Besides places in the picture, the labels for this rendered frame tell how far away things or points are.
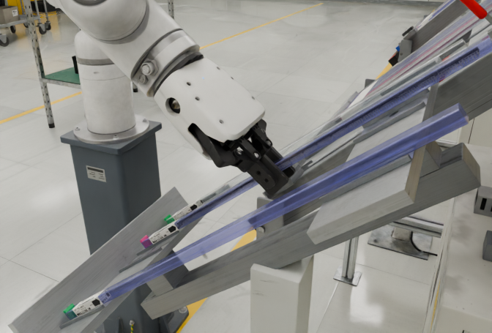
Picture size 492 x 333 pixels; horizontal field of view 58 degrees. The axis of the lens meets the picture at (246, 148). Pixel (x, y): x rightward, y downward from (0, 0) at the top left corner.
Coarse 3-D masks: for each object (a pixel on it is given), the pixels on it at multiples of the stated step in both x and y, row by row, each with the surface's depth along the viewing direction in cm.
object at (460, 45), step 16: (448, 48) 46; (464, 48) 45; (432, 64) 47; (400, 80) 49; (368, 96) 52; (384, 96) 50; (352, 112) 52; (320, 128) 55; (288, 144) 59; (240, 176) 63
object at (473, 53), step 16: (480, 48) 37; (448, 64) 38; (464, 64) 38; (416, 80) 40; (432, 80) 39; (400, 96) 41; (368, 112) 43; (384, 112) 42; (336, 128) 45; (352, 128) 44; (304, 144) 48; (320, 144) 46; (288, 160) 49; (224, 192) 55; (240, 192) 53; (208, 208) 56; (176, 224) 60; (144, 240) 64
